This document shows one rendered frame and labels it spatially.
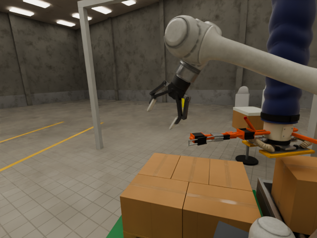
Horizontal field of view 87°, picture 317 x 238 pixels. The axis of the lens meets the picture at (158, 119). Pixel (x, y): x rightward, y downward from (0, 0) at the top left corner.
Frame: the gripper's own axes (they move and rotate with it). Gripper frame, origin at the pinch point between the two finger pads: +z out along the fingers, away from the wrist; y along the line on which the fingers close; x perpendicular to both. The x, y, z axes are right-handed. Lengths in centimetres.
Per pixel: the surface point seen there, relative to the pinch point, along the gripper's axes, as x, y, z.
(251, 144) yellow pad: -74, -48, 4
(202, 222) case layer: -55, -58, 75
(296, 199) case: -64, -88, 14
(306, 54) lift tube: -68, -35, -61
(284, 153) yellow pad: -65, -64, -6
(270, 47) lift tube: -71, -16, -57
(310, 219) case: -66, -102, 20
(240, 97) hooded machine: -844, -3, 24
